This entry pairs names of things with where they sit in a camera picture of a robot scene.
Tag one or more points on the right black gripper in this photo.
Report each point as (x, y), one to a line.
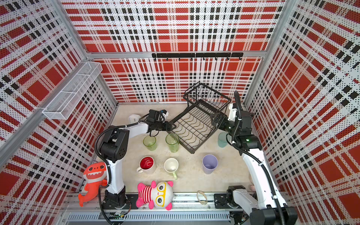
(224, 120)

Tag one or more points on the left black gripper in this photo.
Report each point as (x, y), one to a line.
(166, 126)

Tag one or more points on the tall green glass cup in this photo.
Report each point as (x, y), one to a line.
(172, 141)

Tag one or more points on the black wire dish rack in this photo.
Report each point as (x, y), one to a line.
(194, 125)

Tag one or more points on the lilac plastic cup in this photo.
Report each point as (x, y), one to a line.
(209, 163)

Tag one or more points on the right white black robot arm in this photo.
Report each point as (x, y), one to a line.
(268, 207)

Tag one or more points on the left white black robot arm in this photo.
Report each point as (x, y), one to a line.
(111, 147)

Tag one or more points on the teal plastic cup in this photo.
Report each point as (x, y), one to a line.
(222, 140)

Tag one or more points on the short green glass cup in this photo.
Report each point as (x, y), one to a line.
(150, 143)

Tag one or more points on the white square device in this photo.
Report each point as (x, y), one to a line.
(134, 118)

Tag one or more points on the red and white mug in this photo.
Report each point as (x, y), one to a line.
(147, 165)

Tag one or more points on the pink striped plush doll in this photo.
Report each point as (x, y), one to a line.
(155, 195)

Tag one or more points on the red shark plush toy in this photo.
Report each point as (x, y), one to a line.
(95, 176)

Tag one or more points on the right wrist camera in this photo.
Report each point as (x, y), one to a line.
(232, 112)

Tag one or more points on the cream mug green handle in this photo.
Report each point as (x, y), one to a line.
(171, 166)

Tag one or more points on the black wall hook rail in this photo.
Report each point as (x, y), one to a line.
(198, 55)

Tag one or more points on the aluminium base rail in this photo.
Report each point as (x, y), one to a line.
(187, 208)

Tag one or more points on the white wire wall basket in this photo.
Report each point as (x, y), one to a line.
(64, 103)

